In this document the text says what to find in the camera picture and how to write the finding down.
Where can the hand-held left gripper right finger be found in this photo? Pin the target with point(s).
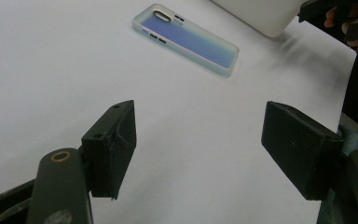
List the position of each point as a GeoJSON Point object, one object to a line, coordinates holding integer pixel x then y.
{"type": "Point", "coordinates": [295, 149]}

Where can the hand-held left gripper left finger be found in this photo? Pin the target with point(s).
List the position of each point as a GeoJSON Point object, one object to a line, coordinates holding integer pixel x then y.
{"type": "Point", "coordinates": [112, 149]}

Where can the translucent phone case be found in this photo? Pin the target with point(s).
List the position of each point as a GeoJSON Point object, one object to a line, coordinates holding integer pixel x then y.
{"type": "Point", "coordinates": [189, 39]}

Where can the white plastic bin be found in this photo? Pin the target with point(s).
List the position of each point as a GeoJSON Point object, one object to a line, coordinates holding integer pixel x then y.
{"type": "Point", "coordinates": [261, 14]}

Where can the white table mat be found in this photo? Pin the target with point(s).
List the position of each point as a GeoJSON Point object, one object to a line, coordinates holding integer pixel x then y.
{"type": "Point", "coordinates": [59, 62]}

